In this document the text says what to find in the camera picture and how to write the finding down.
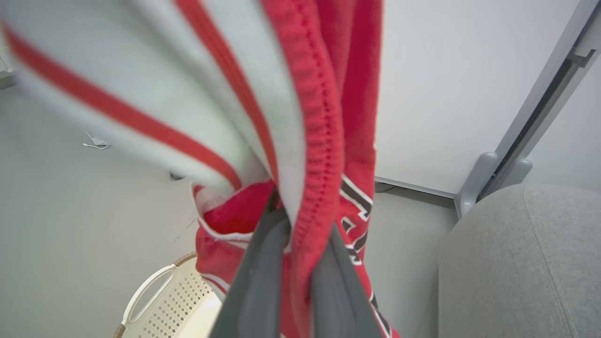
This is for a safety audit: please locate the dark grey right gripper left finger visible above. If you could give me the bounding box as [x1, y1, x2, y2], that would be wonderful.
[209, 190, 293, 338]

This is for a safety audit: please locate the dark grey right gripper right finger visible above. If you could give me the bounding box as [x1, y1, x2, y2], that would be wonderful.
[311, 224, 382, 338]

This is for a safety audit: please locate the red white sports jersey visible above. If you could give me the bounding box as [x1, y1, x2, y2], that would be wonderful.
[0, 0, 402, 338]

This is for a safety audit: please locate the grey fabric sofa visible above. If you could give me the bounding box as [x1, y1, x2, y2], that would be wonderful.
[437, 183, 601, 338]

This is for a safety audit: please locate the cream perforated laundry basket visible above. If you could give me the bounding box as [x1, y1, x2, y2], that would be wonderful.
[113, 251, 223, 338]

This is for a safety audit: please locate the short grey partition foot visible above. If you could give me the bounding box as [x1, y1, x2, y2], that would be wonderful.
[455, 151, 498, 219]
[499, 159, 533, 189]

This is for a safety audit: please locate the large white partition panel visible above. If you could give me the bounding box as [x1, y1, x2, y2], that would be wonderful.
[375, 0, 590, 200]

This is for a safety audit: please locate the long white floor cable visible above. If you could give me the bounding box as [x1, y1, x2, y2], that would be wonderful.
[83, 131, 111, 150]

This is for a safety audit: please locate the grey metal frame post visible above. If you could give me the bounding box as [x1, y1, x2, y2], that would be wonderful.
[498, 0, 601, 193]

